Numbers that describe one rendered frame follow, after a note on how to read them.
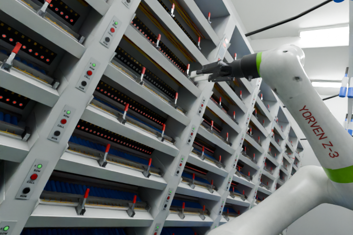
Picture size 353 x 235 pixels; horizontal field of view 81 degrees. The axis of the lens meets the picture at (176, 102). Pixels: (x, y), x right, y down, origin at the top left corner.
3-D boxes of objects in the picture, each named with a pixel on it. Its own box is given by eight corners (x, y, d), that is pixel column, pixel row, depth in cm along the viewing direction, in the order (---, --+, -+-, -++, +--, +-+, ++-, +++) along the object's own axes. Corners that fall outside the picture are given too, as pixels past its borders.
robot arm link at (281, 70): (320, 151, 67) (361, 140, 60) (319, 172, 59) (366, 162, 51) (257, 60, 69) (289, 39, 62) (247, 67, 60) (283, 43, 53)
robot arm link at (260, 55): (308, 70, 72) (304, 38, 70) (304, 78, 63) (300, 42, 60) (266, 75, 81) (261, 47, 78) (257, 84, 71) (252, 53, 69)
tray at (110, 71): (186, 126, 122) (196, 113, 122) (101, 73, 79) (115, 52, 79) (168, 111, 136) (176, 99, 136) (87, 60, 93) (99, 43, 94)
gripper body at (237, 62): (239, 70, 75) (216, 74, 80) (247, 81, 81) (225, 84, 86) (241, 53, 78) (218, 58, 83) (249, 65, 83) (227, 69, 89)
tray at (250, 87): (251, 94, 184) (260, 81, 185) (222, 54, 142) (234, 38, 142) (233, 86, 199) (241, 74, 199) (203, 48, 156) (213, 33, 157)
